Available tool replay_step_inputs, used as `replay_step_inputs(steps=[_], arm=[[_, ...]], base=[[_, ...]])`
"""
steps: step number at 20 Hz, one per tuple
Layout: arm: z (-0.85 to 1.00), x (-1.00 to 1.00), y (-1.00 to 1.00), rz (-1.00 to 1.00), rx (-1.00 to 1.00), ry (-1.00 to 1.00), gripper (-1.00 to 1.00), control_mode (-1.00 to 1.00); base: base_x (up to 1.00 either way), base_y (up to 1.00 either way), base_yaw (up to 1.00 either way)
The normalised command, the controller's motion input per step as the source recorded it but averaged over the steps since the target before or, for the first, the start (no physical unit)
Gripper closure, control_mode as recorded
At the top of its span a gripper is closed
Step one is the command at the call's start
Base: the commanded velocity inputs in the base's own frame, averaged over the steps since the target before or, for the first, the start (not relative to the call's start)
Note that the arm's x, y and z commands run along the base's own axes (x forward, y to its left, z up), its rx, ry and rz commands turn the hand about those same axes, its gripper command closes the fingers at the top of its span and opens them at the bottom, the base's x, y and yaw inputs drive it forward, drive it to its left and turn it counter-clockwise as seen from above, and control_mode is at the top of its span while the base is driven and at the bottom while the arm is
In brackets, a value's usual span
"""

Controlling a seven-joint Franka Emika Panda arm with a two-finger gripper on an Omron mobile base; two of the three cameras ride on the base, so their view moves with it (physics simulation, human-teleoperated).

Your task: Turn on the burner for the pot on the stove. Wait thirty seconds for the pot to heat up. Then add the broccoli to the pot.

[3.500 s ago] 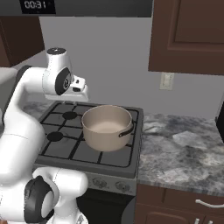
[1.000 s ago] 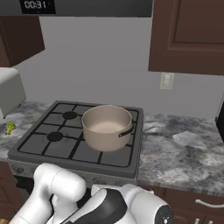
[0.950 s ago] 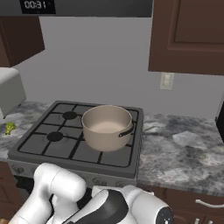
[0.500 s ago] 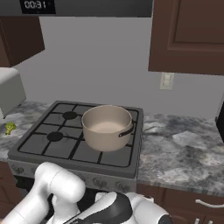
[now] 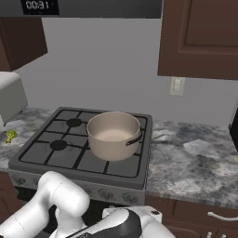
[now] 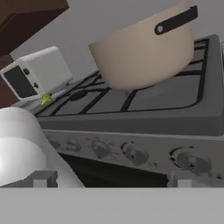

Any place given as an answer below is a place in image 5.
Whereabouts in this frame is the silver drawer handle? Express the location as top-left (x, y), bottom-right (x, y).
top-left (206, 211), bottom-right (238, 222)

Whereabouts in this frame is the white wall socket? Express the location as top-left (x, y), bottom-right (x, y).
top-left (168, 76), bottom-right (187, 97)

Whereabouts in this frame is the brown wall cupboard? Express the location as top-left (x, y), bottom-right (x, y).
top-left (0, 16), bottom-right (48, 73)

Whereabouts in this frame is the white toaster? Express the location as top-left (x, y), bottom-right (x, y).
top-left (0, 71), bottom-right (29, 126)

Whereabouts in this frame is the grey gas stove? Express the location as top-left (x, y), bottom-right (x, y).
top-left (7, 106), bottom-right (153, 206)

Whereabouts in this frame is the brown drawer front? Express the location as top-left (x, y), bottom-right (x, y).
top-left (144, 194), bottom-right (238, 238)

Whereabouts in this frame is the black appliance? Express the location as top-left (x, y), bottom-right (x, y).
top-left (228, 106), bottom-right (238, 144)

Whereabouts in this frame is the brown wall cupboard door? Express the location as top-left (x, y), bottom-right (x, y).
top-left (156, 0), bottom-right (238, 81)

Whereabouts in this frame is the green broccoli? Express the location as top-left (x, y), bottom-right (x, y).
top-left (5, 129), bottom-right (19, 144)

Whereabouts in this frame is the brown base cupboard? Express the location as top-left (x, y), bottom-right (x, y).
top-left (0, 169), bottom-right (27, 225)

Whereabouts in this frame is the beige pot with black handle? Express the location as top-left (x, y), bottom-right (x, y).
top-left (86, 111), bottom-right (143, 162)

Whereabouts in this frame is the dark microwave with clock display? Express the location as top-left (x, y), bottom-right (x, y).
top-left (0, 0), bottom-right (164, 20)

